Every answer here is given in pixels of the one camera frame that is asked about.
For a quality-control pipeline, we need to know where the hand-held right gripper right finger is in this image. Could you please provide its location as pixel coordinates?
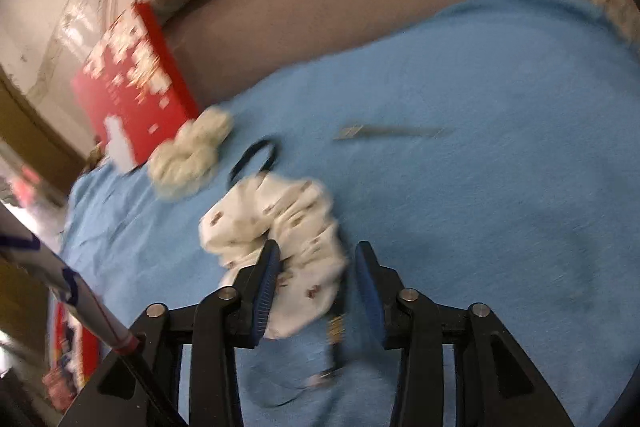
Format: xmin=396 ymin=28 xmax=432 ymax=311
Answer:
xmin=354 ymin=241 xmax=576 ymax=427

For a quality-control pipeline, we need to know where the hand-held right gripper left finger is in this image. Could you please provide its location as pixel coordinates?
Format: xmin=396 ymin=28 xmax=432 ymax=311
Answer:
xmin=57 ymin=239 xmax=282 ymax=427

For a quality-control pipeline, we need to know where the white polka dot scrunchie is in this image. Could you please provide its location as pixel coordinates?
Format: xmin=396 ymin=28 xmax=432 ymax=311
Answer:
xmin=199 ymin=172 xmax=350 ymax=340

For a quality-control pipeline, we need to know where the cream scrunchie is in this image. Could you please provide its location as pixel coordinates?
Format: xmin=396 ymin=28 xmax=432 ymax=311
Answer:
xmin=149 ymin=106 xmax=235 ymax=202

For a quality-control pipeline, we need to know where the silver hair clip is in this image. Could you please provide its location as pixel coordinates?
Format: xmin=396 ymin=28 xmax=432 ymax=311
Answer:
xmin=332 ymin=123 xmax=449 ymax=142

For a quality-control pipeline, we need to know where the blue blanket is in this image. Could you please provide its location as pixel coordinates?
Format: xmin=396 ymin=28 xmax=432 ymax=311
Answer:
xmin=60 ymin=0 xmax=632 ymax=427

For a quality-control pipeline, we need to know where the red printed packet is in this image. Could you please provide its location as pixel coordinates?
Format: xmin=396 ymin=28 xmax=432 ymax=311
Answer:
xmin=44 ymin=299 xmax=107 ymax=408

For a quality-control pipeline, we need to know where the red blossom print box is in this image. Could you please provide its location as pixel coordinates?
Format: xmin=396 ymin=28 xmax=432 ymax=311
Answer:
xmin=70 ymin=2 xmax=202 ymax=174

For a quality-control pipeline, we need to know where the brown sofa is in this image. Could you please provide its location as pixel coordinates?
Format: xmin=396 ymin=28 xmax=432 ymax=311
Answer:
xmin=164 ymin=0 xmax=553 ymax=120

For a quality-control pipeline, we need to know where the black cord charm pendant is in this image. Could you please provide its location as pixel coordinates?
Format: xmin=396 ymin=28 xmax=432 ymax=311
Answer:
xmin=300 ymin=297 xmax=352 ymax=392

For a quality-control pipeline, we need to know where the thin black hair tie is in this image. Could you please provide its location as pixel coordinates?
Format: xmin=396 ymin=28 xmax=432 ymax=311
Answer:
xmin=228 ymin=139 xmax=279 ymax=188

